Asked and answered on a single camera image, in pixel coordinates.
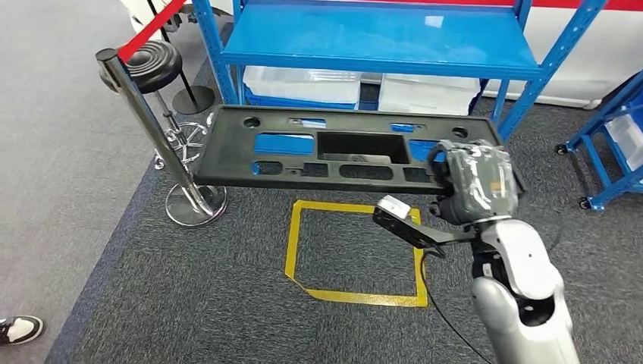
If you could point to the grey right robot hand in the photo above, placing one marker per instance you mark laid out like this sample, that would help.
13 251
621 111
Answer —
477 181

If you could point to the black plastic bracket part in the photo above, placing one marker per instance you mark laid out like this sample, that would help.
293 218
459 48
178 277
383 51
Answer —
231 166

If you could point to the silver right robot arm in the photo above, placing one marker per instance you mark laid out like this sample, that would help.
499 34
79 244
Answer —
522 261

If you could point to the blue metal shelf rack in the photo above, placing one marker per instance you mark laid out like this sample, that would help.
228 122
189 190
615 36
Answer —
377 40

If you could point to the white plastic storage bin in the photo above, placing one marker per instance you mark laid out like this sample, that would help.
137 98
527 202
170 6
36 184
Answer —
427 95
628 140
301 83

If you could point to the blue wheeled rack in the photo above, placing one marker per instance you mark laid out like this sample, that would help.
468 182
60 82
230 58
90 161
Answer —
608 186

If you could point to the yellow floor tape square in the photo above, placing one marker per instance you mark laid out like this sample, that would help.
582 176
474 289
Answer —
351 297

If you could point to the red barrier belt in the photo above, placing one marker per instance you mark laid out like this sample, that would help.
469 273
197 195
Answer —
150 27
577 4

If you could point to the black white sneaker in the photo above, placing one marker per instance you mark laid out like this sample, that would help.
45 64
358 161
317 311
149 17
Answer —
20 330

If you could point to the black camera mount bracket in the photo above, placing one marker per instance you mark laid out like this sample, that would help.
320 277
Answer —
412 231

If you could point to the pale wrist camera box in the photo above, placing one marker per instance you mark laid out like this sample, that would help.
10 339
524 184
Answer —
393 206

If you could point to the black base stanchion post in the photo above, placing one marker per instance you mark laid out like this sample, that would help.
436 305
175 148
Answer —
193 100

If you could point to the chrome stanchion post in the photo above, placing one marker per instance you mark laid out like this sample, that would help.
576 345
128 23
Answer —
150 130

